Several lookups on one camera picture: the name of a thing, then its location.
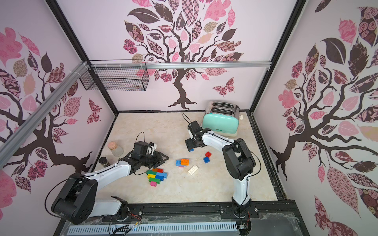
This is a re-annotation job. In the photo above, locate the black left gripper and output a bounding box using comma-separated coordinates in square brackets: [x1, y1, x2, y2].
[142, 151, 171, 169]

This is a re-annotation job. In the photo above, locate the dark green brick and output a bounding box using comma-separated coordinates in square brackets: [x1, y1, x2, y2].
[146, 170, 157, 175]

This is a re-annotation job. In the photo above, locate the yellow lego brick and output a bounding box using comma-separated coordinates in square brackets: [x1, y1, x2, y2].
[147, 174, 156, 179]

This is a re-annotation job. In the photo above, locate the light green lego brick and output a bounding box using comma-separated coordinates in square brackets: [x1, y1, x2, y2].
[149, 178, 160, 184]

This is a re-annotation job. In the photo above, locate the orange lego brick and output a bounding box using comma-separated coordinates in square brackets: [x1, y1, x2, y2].
[180, 159, 189, 166]

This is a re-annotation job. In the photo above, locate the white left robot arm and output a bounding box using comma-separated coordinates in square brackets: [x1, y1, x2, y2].
[50, 151, 169, 225]

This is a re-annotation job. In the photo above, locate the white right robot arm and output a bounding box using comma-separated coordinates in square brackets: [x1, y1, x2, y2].
[185, 121, 258, 216]

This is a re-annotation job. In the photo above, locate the white lego plate brick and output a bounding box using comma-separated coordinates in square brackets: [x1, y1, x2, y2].
[188, 165, 199, 176]

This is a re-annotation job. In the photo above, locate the mint green toaster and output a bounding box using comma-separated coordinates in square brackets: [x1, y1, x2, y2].
[201, 100, 241, 137]

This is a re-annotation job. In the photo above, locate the cork stoppered glass bottle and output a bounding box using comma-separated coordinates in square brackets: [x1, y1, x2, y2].
[108, 141, 124, 157]

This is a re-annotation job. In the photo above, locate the small dark labelled bottle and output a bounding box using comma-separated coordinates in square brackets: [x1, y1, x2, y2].
[98, 157, 111, 168]

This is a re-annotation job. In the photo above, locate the white vented base strip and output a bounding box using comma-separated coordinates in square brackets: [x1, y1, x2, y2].
[65, 222, 238, 236]

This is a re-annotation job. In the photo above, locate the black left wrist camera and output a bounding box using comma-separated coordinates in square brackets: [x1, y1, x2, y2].
[131, 141, 157, 160]

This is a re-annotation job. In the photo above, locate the black wire basket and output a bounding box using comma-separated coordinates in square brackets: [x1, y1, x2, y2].
[80, 59, 150, 91]

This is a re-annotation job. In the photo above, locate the aluminium rail back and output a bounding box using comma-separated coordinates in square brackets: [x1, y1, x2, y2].
[91, 61, 272, 69]

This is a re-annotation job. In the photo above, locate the aluminium rail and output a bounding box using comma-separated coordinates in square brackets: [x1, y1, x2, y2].
[1, 62, 89, 168]
[91, 61, 272, 69]

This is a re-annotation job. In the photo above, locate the black enclosure frame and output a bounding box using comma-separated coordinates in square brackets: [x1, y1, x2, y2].
[44, 0, 308, 236]

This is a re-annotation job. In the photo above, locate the aluminium rail left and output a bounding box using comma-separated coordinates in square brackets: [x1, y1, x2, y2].
[1, 62, 89, 168]

